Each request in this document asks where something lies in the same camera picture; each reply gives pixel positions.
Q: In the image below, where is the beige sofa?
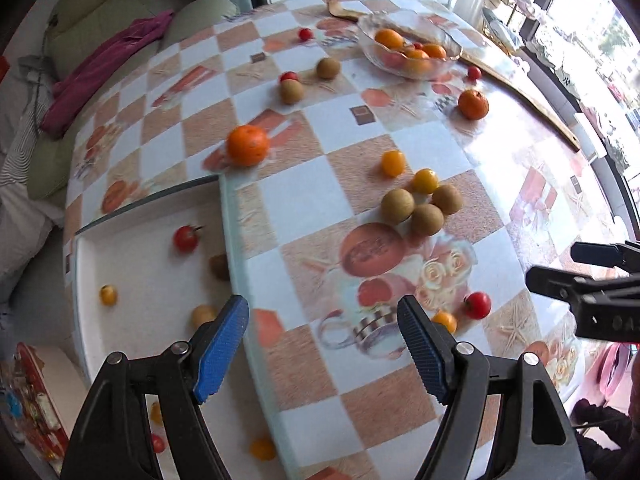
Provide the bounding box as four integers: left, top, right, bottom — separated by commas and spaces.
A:
25, 0, 241, 201

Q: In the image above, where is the large mandarin orange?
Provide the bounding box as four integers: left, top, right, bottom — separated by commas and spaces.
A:
457, 89, 490, 121

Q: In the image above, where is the dark cloth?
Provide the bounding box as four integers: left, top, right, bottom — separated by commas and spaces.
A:
571, 399, 640, 480

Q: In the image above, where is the red printed box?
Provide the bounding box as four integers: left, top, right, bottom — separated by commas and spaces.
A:
0, 342, 71, 476

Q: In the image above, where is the pile of assorted packages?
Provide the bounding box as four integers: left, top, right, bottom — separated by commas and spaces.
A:
481, 0, 553, 58

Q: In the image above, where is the purple cloth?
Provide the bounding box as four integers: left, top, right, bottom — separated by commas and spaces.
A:
40, 9, 176, 137

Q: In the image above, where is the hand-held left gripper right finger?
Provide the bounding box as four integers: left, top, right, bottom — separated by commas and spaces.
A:
396, 295, 586, 480

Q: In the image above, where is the clear glass bowl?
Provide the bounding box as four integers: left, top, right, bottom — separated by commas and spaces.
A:
356, 10, 463, 81

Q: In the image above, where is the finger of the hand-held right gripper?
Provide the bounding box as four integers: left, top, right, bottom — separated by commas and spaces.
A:
571, 241, 640, 274
526, 266, 640, 309

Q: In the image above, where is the pink stool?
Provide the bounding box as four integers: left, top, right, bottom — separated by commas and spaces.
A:
599, 342, 638, 403

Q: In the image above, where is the grey striped cloth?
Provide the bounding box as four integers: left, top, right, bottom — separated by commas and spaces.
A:
0, 55, 57, 187

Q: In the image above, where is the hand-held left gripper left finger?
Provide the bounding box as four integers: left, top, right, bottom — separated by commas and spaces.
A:
60, 294, 250, 480

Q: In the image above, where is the long wooden stick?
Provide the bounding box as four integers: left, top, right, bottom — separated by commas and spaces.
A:
327, 0, 582, 152

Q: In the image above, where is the small white box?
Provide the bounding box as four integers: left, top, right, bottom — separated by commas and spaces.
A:
572, 111, 609, 159

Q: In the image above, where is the white rectangular tray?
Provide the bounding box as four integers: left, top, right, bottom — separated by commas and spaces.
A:
64, 175, 321, 480

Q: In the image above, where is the white cloth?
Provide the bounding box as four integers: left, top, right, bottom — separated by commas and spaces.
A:
0, 182, 67, 306

